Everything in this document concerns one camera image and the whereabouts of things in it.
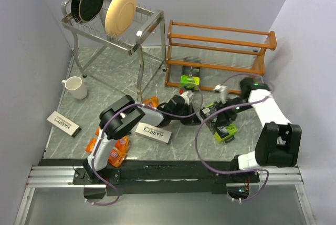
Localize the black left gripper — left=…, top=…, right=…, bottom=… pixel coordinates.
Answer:
left=171, top=103, right=201, bottom=125

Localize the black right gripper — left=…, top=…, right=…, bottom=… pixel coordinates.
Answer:
left=215, top=96, right=254, bottom=128

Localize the orange razor blister pack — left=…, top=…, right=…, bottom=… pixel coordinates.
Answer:
left=143, top=96, right=160, bottom=108

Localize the black green razor box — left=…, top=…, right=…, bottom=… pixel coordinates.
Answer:
left=180, top=65, right=201, bottom=90
left=199, top=101, right=238, bottom=143

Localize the orange wooden shelf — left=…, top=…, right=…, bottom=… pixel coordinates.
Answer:
left=164, top=21, right=277, bottom=90

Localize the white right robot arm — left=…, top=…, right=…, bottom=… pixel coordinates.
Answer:
left=213, top=77, right=302, bottom=182

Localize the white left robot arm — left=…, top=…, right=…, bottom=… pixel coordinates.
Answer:
left=83, top=92, right=200, bottom=184

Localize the white Harry's box centre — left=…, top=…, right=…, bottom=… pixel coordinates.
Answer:
left=135, top=122, right=172, bottom=145

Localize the white harry's box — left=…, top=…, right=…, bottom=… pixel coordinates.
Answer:
left=135, top=122, right=172, bottom=145
left=47, top=111, right=81, bottom=137

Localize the orange razor pack upper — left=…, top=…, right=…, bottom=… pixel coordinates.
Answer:
left=94, top=127, right=130, bottom=155

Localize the chrome dish rack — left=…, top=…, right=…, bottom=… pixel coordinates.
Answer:
left=61, top=0, right=167, bottom=100

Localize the orange razor pack lower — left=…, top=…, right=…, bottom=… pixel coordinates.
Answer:
left=86, top=137, right=126, bottom=168

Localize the white ceramic mug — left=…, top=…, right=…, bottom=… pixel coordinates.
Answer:
left=61, top=76, right=87, bottom=100

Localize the beige round plate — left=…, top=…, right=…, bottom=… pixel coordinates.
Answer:
left=105, top=0, right=137, bottom=36

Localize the white Harry's box far left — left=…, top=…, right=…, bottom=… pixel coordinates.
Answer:
left=47, top=111, right=81, bottom=137

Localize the black round plate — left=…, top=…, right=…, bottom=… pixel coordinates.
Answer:
left=71, top=0, right=104, bottom=23

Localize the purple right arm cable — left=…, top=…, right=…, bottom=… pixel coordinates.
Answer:
left=194, top=73, right=275, bottom=203

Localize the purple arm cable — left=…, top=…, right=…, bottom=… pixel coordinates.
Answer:
left=90, top=85, right=204, bottom=207
left=194, top=73, right=275, bottom=203

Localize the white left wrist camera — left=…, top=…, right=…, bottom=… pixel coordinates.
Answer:
left=180, top=90, right=193, bottom=105

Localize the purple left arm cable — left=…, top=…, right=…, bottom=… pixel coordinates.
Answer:
left=90, top=85, right=204, bottom=207

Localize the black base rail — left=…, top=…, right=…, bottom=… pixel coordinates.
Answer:
left=72, top=158, right=260, bottom=197

